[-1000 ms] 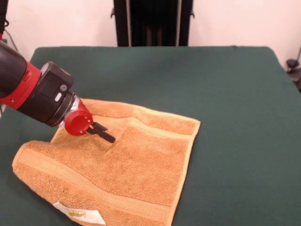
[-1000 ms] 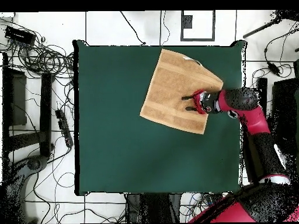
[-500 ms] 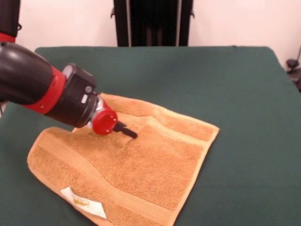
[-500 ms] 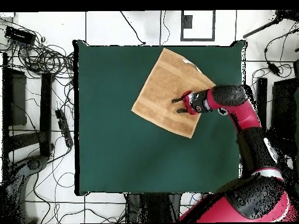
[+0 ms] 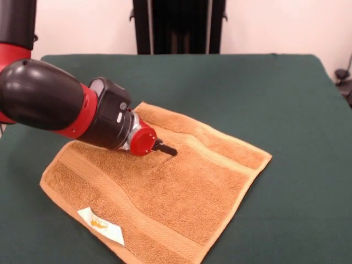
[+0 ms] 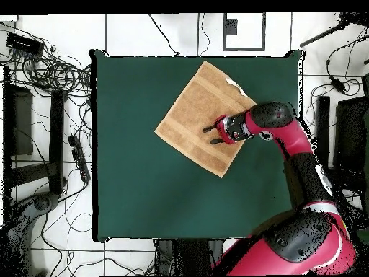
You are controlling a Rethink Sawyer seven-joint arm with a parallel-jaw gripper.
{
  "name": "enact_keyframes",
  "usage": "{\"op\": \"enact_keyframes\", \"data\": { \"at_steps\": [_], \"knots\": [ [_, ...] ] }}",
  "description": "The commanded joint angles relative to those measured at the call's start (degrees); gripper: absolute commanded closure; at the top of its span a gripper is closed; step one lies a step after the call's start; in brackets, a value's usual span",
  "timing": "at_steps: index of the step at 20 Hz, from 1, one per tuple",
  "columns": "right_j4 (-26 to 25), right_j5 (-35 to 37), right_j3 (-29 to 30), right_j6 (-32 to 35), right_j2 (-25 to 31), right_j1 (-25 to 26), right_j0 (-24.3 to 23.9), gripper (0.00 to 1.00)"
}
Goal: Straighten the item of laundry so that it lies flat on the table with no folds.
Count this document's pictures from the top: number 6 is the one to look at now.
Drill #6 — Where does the orange terry towel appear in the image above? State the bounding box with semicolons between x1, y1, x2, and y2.
154;60;258;179

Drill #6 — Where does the dark green table cloth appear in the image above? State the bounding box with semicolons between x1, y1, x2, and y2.
89;49;305;242

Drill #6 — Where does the black power adapter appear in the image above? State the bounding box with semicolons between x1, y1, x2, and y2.
329;76;347;94

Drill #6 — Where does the black power strip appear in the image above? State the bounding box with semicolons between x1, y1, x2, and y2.
68;134;92;183

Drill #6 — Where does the black tripod leg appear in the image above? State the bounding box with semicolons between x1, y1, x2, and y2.
299;12;369;48

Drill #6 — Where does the grey curved base leg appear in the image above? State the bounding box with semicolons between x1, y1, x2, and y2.
5;191;60;276

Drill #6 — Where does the black cable with plug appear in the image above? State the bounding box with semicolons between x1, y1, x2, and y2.
146;13;182;57

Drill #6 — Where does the thin black cable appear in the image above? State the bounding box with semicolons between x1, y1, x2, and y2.
197;12;210;57

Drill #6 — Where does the black rectangular floor frame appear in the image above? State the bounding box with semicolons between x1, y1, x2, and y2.
222;12;267;52

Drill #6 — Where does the black metal stand frame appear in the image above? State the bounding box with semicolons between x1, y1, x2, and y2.
312;94;369;200
2;65;68;200

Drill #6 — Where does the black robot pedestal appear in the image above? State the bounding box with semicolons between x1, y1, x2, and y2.
154;238;228;276

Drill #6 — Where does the black cable tangle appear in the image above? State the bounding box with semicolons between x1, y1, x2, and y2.
0;22;92;99

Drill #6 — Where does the black network switch box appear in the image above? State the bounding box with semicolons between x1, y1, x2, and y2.
5;31;45;57

